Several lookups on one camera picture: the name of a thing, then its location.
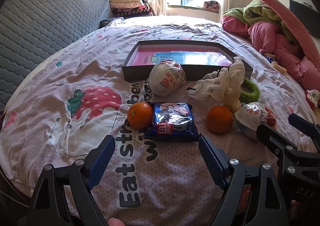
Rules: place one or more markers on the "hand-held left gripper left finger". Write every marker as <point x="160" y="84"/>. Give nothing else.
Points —
<point x="100" y="163"/>

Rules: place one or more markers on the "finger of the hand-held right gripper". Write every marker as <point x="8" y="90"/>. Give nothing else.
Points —
<point x="303" y="125"/>
<point x="268" y="136"/>

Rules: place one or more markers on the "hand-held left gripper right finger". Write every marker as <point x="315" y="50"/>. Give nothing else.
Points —
<point x="212" y="163"/>

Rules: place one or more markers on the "red and white jelly cup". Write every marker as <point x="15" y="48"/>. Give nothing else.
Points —
<point x="250" y="118"/>
<point x="165" y="78"/>

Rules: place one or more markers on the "orange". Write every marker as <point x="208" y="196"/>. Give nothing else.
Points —
<point x="219" y="119"/>
<point x="140" y="116"/>

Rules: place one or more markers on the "blue cookie packet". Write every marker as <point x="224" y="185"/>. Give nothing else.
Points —
<point x="172" y="123"/>

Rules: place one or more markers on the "shallow brown cardboard box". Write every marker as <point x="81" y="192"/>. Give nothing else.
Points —
<point x="135" y="71"/>

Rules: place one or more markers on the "person's right hand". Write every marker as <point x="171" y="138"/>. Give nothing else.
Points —
<point x="296" y="209"/>

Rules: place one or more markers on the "person's left hand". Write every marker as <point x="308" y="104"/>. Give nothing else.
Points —
<point x="115" y="222"/>

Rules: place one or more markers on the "red floral fabric scrunchie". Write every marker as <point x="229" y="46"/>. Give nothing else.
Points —
<point x="312" y="98"/>

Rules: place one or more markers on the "yellow biscuit packet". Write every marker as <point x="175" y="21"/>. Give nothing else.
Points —
<point x="278" y="67"/>

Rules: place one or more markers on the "small blue snack packet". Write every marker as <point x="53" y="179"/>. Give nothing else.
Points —
<point x="270" y="58"/>

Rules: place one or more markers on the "pink quilted mat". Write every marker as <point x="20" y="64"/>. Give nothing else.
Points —
<point x="297" y="36"/>

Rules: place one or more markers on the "pink comforter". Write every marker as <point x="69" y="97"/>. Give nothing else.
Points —
<point x="265" y="33"/>

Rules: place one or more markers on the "strawberry printed bed sheet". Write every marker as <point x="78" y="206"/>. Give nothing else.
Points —
<point x="75" y="66"/>

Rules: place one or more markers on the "black television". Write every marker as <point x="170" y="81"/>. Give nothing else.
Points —
<point x="303" y="12"/>

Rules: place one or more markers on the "green fleece blanket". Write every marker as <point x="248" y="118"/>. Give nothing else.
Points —
<point x="255" y="10"/>

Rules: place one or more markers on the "dark blue cloth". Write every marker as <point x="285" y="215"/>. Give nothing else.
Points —
<point x="110" y="22"/>

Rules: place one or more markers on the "floral cushion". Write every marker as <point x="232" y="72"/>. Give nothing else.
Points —
<point x="212" y="6"/>

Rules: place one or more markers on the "grey quilted headboard cover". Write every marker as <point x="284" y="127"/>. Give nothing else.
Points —
<point x="37" y="23"/>

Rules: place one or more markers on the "dark patterned folded blanket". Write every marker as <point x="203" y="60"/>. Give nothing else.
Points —
<point x="130" y="12"/>

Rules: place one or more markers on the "pink folded blanket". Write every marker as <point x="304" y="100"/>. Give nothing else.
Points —
<point x="127" y="5"/>

